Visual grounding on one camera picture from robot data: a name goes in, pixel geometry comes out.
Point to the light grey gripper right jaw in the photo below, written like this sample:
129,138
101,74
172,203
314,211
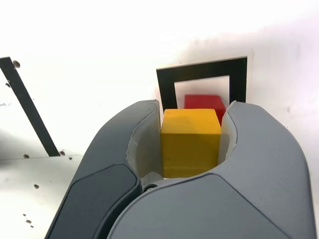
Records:
249,199

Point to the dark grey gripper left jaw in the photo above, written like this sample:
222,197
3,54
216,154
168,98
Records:
104,154

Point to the yellow cube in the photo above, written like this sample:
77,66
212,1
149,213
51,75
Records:
189,144

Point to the red cube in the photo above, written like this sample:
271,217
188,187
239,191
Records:
199,100

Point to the black tape square outline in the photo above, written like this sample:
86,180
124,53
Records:
165,87

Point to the black tape strip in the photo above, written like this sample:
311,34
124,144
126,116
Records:
25,99

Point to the white paper sheet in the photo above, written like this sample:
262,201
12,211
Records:
250,74

